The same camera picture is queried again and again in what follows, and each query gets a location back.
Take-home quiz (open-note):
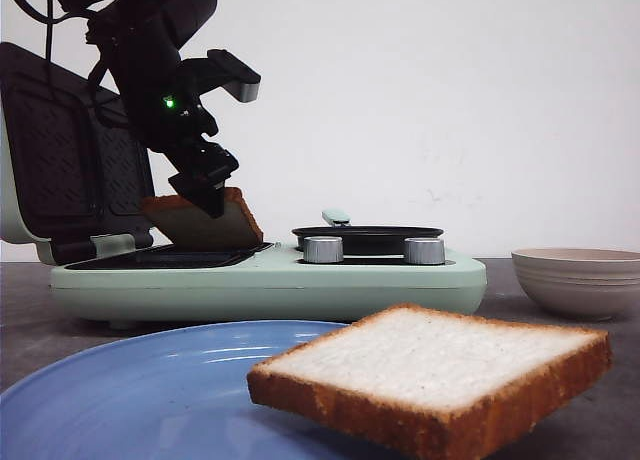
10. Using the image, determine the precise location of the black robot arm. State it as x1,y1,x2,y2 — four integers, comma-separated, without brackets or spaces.
58,0,238,218

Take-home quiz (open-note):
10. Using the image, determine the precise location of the beige ribbed bowl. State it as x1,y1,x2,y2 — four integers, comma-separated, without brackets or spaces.
511,248,639,320

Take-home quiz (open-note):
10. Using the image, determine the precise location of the black round frying pan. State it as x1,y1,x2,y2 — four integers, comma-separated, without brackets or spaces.
292,208,444,256

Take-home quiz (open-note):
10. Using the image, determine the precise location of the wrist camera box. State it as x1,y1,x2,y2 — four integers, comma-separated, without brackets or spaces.
178,49,261,103

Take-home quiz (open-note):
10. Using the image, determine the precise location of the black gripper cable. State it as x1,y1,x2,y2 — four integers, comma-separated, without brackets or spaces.
0,0,131,131

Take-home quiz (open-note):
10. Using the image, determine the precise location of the mint green breakfast maker base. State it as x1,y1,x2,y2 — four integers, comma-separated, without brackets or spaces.
50,243,487,328

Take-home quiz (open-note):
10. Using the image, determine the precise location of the silver control knob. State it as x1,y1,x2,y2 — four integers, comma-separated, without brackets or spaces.
303,236,344,264
403,237,446,266

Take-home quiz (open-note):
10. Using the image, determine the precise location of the white bread slice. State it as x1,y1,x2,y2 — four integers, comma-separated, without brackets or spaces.
247,304,612,459
141,187,264,251

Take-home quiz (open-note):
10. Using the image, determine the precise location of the mint green breakfast maker lid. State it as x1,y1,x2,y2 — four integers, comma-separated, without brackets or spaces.
1,42,154,265

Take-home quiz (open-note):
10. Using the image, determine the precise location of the left silver control knob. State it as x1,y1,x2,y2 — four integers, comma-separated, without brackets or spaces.
303,236,344,264

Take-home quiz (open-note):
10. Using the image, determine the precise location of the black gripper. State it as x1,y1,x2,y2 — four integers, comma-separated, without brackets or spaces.
87,13,238,218

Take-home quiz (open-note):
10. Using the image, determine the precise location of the right silver control knob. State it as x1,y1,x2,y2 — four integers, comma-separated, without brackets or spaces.
403,237,446,266

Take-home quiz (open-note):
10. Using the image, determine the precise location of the blue round plate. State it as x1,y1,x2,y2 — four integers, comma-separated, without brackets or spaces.
1,321,393,459

